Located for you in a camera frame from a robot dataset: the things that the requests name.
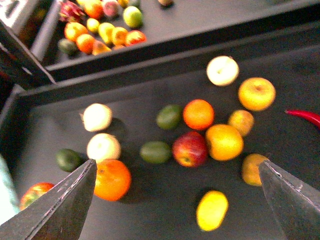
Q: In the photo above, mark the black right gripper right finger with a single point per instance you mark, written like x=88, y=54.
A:
x=294, y=203

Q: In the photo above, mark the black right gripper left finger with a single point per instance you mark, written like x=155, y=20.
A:
x=60, y=213

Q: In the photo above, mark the mint green shopping basket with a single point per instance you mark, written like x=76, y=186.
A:
x=9, y=202

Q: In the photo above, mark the yellow lemon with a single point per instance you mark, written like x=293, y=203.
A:
x=211, y=210

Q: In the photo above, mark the black fruit shelf tray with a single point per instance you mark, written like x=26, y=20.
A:
x=162, y=201

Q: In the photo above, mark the black upper shelf tray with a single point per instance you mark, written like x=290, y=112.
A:
x=186, y=25

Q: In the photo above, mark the orange persimmon with green calyx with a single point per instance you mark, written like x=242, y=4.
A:
x=33, y=193

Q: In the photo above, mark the dark green avocado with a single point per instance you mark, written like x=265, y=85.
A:
x=68, y=160

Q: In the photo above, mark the brownish yellow pear lower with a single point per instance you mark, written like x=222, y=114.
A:
x=250, y=169

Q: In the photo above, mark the brownish yellow pear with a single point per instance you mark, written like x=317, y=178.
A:
x=241, y=120
x=250, y=169

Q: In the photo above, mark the large orange middle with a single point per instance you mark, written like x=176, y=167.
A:
x=113, y=180

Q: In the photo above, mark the white apple middle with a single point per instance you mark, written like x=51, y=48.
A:
x=102, y=147

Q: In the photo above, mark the white apple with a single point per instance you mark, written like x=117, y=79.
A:
x=102, y=147
x=222, y=70

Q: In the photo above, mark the red chili pepper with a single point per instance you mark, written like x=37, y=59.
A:
x=306, y=115

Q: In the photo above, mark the yellow orange fruit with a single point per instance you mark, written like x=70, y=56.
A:
x=224, y=142

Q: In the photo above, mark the green lime lower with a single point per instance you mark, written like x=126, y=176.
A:
x=155, y=152

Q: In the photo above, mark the green lime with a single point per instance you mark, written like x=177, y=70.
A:
x=169, y=117
x=155, y=152

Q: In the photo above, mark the golden yellow apple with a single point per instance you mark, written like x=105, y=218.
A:
x=256, y=94

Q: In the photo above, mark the red apple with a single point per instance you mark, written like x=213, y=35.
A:
x=190, y=150

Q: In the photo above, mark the small orange tangerine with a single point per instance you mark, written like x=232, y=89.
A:
x=198, y=114

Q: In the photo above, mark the green lime upper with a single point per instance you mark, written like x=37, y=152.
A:
x=169, y=117

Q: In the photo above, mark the white apple right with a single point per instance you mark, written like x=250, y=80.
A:
x=222, y=70

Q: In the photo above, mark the pink dragon fruit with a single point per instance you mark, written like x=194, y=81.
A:
x=70, y=12

